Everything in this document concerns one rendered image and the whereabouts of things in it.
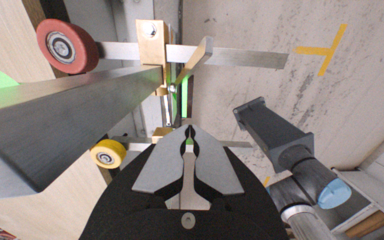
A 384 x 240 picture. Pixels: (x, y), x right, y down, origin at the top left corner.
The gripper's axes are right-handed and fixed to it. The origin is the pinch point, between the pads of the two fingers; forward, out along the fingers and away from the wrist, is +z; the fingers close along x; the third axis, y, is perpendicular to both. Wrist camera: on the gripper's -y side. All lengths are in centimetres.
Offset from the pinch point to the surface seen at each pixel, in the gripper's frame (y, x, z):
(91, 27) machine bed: -13.4, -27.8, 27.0
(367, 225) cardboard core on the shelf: 164, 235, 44
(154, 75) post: -4.3, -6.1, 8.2
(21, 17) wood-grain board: -11.6, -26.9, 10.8
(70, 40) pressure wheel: -8.7, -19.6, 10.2
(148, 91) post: -2.5, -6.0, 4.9
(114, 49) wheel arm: -7.8, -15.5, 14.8
